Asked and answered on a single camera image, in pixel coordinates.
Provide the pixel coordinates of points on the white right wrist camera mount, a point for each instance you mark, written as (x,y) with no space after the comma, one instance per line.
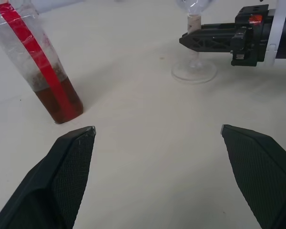
(277,28)

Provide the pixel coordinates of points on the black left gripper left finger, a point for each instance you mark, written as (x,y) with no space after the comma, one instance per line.
(45,186)

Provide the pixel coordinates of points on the clear plastic wine glass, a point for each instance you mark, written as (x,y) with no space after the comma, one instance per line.
(193,20)

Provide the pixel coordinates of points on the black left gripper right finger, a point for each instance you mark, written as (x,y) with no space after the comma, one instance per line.
(264,176)

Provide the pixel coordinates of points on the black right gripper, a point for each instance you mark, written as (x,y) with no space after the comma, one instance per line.
(255,40)

